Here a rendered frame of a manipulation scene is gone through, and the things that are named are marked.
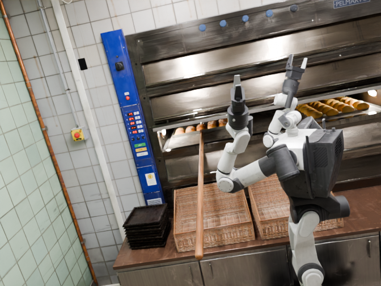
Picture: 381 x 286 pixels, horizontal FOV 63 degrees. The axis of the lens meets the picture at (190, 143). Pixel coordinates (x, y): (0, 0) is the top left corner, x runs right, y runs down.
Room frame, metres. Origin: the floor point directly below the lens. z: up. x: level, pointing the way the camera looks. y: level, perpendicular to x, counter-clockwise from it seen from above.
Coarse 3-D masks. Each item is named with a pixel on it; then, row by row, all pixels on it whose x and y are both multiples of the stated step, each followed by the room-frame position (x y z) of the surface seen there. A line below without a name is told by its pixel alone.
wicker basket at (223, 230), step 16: (176, 192) 2.35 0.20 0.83; (192, 192) 2.34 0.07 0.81; (208, 192) 2.32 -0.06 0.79; (224, 192) 2.31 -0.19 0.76; (240, 192) 2.29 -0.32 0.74; (176, 208) 2.21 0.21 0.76; (192, 208) 2.31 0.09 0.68; (208, 208) 2.29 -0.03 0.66; (224, 208) 2.28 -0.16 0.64; (240, 208) 2.26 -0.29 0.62; (176, 224) 2.06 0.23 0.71; (192, 224) 2.22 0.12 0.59; (208, 224) 2.17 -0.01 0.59; (224, 224) 2.13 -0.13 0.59; (240, 224) 1.86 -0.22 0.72; (176, 240) 1.90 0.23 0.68; (192, 240) 1.89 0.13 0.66; (208, 240) 1.96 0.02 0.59; (224, 240) 1.88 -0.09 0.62; (240, 240) 1.87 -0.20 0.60
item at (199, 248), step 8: (200, 136) 2.53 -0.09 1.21; (200, 144) 2.30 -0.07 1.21; (200, 152) 2.10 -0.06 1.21; (200, 160) 1.94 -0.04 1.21; (200, 168) 1.80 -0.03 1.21; (200, 176) 1.66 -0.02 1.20; (200, 184) 1.55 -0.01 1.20; (200, 192) 1.46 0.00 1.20; (200, 200) 1.37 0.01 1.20; (200, 208) 1.29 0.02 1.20; (200, 216) 1.22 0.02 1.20; (200, 224) 1.16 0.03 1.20; (200, 232) 1.10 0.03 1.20; (200, 240) 1.05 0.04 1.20; (200, 248) 1.00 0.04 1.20; (200, 256) 0.96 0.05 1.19
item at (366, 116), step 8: (376, 112) 2.25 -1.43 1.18; (328, 120) 2.31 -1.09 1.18; (336, 120) 2.27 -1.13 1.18; (344, 120) 2.26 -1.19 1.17; (352, 120) 2.26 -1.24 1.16; (360, 120) 2.25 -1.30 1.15; (256, 136) 2.33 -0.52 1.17; (208, 144) 2.37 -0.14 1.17; (216, 144) 2.36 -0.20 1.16; (224, 144) 2.35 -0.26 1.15; (168, 152) 2.40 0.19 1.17; (176, 152) 2.39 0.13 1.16; (184, 152) 2.39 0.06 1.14
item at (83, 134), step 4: (76, 128) 2.41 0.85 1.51; (80, 128) 2.39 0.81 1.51; (84, 128) 2.43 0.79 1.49; (72, 132) 2.40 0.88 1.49; (76, 132) 2.39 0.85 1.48; (80, 132) 2.39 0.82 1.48; (84, 132) 2.41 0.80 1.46; (72, 136) 2.40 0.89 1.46; (80, 136) 2.39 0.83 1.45; (84, 136) 2.39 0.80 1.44; (76, 140) 2.39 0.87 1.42; (80, 140) 2.39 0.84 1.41
